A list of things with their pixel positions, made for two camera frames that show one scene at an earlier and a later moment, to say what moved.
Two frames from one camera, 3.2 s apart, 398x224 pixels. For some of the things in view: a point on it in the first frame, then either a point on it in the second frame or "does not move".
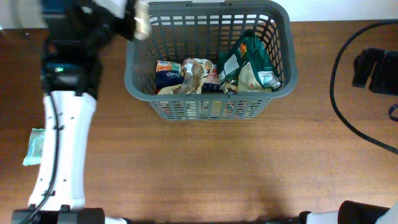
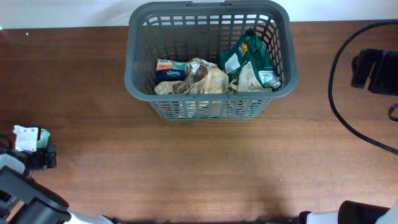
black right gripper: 374,70 does not move
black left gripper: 123,23 → 50,156
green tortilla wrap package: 246,66 does not move
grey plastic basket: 204,30 does not move
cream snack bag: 142,26 → 216,81
